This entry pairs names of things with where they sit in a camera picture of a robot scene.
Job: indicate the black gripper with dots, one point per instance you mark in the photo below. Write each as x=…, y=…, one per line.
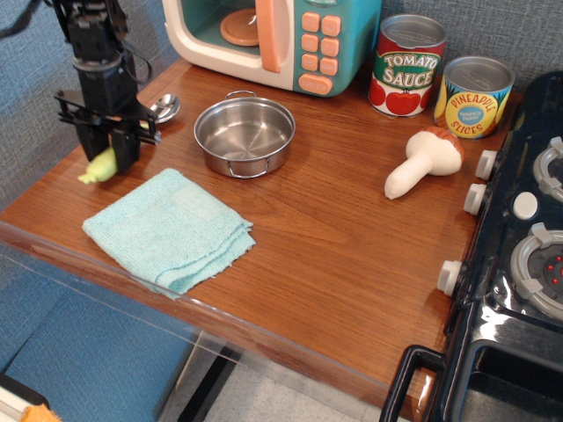
x=107, y=103

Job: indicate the spoon with green handle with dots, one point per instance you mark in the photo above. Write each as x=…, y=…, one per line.
x=104, y=166

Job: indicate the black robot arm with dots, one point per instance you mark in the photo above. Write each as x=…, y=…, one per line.
x=96, y=30

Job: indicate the light teal folded cloth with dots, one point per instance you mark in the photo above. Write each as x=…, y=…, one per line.
x=171, y=232

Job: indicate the small steel pot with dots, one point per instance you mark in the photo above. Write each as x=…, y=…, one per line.
x=245, y=136

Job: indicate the orange microwave turntable plate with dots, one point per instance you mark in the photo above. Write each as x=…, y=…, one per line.
x=240, y=28

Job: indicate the teal toy microwave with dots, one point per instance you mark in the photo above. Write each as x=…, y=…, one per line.
x=313, y=47

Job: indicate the tomato sauce can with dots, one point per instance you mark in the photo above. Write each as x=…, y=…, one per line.
x=408, y=54

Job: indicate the plush mushroom toy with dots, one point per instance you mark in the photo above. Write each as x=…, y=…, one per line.
x=431, y=151

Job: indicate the white stove knob lower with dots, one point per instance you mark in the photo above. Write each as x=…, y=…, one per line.
x=447, y=279

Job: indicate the white stove knob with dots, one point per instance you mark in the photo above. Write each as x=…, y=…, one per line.
x=485, y=164
x=447, y=279
x=474, y=198

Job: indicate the white stove knob middle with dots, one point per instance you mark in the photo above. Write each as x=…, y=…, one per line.
x=474, y=198

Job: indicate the pineapple slices can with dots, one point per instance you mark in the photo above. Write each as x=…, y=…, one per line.
x=472, y=97

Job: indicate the white stove knob upper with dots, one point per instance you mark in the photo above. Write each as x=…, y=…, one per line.
x=485, y=164

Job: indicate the black toy stove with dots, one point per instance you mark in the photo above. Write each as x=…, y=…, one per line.
x=503, y=355

